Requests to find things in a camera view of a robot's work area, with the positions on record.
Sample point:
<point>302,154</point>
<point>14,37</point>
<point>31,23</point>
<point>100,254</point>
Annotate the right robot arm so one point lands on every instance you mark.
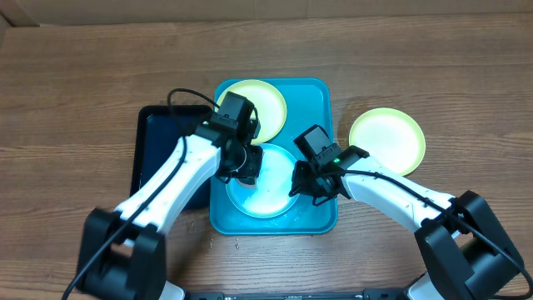
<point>466,251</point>

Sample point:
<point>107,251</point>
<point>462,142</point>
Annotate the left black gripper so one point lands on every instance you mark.
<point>255,167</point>

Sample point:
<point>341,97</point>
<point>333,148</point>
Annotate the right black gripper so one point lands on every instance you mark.
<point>303,187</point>

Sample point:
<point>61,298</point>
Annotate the teal plastic tray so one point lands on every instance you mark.
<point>308,103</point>

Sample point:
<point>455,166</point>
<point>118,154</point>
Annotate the yellow-green plate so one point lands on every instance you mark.
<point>269,102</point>
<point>392,137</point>

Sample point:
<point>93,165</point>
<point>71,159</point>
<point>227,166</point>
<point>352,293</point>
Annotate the light blue plate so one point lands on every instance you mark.
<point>269,196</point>

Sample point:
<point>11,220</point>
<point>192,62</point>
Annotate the black plastic tray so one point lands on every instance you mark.
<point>156,138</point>

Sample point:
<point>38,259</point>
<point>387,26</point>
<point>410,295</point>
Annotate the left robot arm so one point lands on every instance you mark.
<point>123,252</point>

